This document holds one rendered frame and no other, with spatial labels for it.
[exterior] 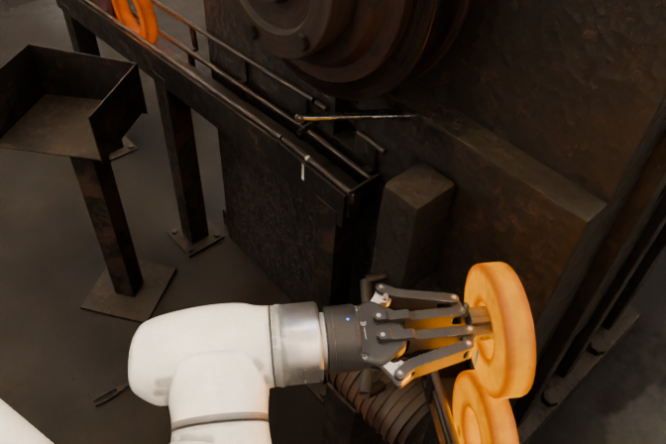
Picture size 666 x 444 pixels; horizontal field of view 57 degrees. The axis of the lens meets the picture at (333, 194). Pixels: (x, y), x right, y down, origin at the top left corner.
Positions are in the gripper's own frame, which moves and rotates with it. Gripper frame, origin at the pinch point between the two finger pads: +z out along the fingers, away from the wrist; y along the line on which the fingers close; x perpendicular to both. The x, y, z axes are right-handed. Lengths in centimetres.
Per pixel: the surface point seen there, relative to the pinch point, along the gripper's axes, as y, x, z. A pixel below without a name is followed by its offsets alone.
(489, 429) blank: 8.5, -9.2, -2.0
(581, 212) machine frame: -16.4, -0.9, 17.4
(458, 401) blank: 0.9, -17.4, -2.4
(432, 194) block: -28.6, -7.4, 0.1
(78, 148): -68, -24, -65
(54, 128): -76, -24, -72
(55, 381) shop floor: -48, -83, -85
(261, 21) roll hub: -45, 15, -24
